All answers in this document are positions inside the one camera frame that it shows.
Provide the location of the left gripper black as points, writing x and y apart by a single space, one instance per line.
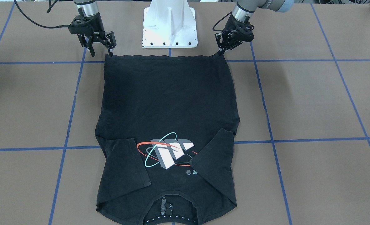
231 26

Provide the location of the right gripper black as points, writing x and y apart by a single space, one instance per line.
96 28

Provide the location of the black printed t-shirt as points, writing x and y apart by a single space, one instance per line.
166 129

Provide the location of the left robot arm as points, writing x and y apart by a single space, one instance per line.
248 7

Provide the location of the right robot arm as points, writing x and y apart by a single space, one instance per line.
87 8

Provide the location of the brown paper table cover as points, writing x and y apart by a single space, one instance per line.
302 153

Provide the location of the white pedestal base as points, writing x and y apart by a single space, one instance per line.
169 24

